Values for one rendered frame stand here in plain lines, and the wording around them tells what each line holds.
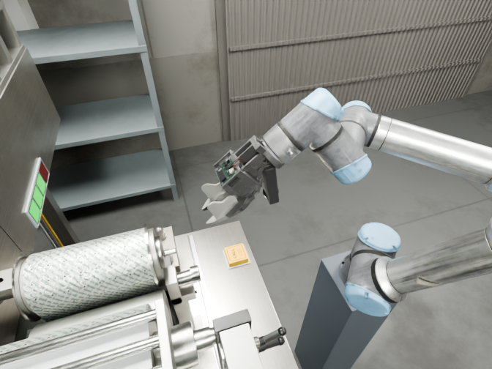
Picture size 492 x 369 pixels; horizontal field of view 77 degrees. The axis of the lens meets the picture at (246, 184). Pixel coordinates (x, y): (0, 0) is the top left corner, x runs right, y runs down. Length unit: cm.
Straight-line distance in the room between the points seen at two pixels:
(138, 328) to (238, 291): 64
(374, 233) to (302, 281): 123
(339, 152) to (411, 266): 35
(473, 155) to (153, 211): 221
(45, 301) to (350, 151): 66
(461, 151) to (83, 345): 74
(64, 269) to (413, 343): 187
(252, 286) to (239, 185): 52
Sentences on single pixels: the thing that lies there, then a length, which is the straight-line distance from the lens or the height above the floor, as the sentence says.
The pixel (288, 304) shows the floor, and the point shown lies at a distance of 207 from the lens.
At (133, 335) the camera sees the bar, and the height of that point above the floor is 144.
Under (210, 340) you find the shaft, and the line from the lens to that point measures 54.
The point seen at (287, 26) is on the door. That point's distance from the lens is 291.
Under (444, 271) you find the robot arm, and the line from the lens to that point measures 81.
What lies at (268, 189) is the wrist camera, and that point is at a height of 138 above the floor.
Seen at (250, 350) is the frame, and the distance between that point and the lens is 43.
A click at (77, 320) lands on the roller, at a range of 75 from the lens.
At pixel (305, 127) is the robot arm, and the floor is 153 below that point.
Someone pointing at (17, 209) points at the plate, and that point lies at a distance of 101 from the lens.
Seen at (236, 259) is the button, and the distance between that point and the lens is 111.
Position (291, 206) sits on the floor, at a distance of 255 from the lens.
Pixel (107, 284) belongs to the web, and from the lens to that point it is 72.
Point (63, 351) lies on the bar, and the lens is 49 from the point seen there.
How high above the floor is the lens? 185
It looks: 43 degrees down
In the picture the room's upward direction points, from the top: straight up
